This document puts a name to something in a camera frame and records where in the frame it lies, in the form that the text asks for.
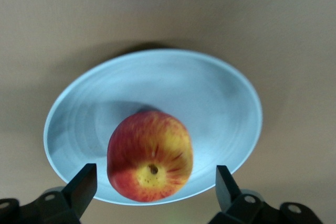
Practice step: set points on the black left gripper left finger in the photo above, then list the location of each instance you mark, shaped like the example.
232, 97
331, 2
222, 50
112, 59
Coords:
78, 190

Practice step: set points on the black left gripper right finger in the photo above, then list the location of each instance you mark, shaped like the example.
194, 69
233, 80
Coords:
228, 195

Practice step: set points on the red yellow apple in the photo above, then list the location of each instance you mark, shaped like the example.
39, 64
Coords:
149, 150

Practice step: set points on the blue plate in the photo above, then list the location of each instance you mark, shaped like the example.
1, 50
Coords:
183, 90

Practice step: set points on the brown table cloth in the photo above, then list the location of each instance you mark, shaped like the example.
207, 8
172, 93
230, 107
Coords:
52, 11

